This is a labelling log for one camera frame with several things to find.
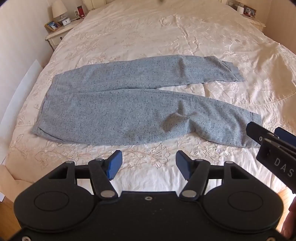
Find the right nightstand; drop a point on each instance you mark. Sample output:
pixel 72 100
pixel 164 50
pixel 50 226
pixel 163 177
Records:
pixel 254 21

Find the grey speckled pants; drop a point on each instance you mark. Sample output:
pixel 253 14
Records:
pixel 130 103

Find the white table lamp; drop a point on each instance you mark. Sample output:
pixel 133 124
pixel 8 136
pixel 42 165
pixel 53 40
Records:
pixel 58 10

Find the person's right hand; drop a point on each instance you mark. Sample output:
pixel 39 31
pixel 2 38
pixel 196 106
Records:
pixel 288 228

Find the wooden picture frame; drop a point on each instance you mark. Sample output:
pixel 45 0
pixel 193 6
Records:
pixel 52 26

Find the small white alarm clock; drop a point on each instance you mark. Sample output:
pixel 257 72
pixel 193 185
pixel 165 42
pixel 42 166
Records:
pixel 66 21

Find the red box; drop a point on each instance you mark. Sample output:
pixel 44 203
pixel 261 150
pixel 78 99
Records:
pixel 80 11

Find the white left nightstand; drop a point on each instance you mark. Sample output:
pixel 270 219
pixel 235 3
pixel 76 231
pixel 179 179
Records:
pixel 56 37

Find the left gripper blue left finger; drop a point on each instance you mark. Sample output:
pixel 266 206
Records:
pixel 101 174

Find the white cup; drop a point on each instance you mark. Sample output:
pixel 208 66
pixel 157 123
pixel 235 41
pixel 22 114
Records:
pixel 240 10

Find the right picture frame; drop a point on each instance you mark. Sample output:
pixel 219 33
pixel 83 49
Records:
pixel 248 11

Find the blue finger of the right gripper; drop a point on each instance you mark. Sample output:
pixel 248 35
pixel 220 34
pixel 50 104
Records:
pixel 258 133
pixel 285 136

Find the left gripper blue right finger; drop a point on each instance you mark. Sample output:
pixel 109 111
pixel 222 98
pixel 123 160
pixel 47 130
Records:
pixel 196 173

